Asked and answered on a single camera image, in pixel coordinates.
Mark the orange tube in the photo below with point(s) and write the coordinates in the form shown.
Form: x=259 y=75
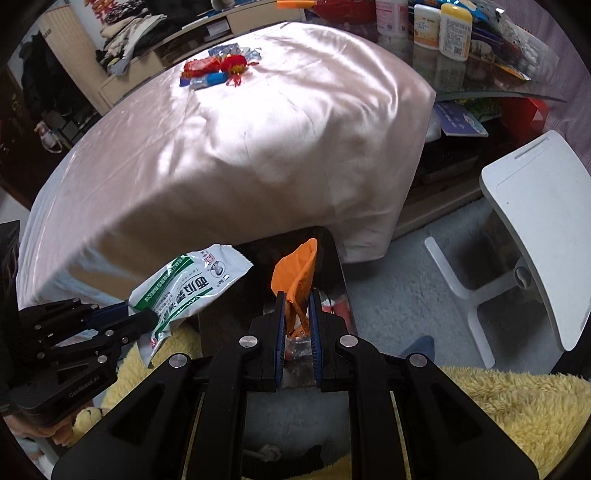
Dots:
x=293 y=3

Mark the blue booklet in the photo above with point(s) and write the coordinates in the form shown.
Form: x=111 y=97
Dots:
x=461 y=120

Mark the blue white tube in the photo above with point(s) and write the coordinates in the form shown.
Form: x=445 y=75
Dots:
x=210 y=81

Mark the beige grey television cabinet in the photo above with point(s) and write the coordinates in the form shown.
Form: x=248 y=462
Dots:
x=263 y=16

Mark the pink satin tablecloth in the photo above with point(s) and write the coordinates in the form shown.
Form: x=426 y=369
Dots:
x=231 y=161

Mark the dark hanging coats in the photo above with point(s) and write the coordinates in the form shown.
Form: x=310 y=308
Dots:
x=41 y=69

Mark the white bottle orange label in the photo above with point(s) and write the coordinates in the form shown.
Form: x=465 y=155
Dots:
x=427 y=27

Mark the glass coffee table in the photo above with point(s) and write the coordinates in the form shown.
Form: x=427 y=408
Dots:
x=461 y=83

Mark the small orange sachet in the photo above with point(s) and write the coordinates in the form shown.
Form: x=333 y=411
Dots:
x=515 y=71

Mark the white bottle pink label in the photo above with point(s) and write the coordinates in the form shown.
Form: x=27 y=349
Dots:
x=392 y=18

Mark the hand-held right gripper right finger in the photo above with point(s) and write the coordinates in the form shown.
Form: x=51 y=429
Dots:
x=315 y=332

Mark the black square waste bin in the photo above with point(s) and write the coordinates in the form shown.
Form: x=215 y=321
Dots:
x=330 y=258

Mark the pile of clothes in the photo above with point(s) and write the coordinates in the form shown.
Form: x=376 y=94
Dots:
x=129 y=37

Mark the orange paper wrapper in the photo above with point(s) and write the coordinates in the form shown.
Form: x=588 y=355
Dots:
x=295 y=267

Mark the white hanging bag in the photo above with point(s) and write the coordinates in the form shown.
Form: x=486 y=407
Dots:
x=48 y=136

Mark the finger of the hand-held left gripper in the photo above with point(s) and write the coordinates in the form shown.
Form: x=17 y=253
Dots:
x=111 y=311
x=138 y=325

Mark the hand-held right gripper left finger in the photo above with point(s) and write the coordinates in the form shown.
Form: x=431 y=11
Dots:
x=279 y=332

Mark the clear plastic wrapper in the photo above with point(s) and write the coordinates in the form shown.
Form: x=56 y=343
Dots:
x=298 y=348

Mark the purple curtain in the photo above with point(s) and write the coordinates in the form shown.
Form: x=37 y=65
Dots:
x=561 y=60

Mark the red lantern ornament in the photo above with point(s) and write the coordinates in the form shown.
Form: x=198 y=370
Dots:
x=235 y=67

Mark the white side table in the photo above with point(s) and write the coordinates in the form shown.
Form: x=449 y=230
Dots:
x=540 y=207

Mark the beige folding screen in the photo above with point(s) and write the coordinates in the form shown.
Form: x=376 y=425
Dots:
x=69 y=46

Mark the red basket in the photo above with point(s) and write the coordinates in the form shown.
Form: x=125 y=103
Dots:
x=344 y=9

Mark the person's left hand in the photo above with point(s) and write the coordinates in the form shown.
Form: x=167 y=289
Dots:
x=55 y=436

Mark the shoe rack with shoes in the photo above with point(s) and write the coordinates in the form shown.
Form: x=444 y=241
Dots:
x=69 y=131

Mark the blue silver wrapper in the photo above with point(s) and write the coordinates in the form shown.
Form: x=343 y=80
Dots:
x=235 y=53

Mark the green white packet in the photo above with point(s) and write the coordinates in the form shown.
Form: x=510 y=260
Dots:
x=184 y=286

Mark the yellow cap bottle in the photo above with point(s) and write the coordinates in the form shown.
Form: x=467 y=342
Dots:
x=455 y=34

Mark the red box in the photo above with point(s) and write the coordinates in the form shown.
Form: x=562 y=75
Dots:
x=526 y=115

